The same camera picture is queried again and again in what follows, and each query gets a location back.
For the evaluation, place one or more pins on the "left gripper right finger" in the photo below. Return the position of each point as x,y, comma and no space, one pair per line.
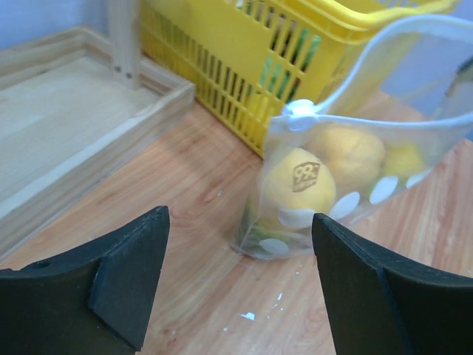
381,302

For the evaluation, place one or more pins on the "orange mango toy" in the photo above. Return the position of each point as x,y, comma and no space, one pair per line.
256,237

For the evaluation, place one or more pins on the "clear polka dot zip bag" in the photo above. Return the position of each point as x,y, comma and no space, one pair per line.
406,102

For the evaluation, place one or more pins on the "yellow banana toy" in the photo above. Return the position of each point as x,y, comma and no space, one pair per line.
404,161

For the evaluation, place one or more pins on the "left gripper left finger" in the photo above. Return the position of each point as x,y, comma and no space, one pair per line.
96,298

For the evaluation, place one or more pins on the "yellow plastic basket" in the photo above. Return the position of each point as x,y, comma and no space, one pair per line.
249,58

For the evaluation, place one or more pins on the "orange peach toy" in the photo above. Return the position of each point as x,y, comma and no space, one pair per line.
354,157

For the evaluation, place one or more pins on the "wooden clothes rack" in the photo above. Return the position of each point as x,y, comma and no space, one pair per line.
76,106

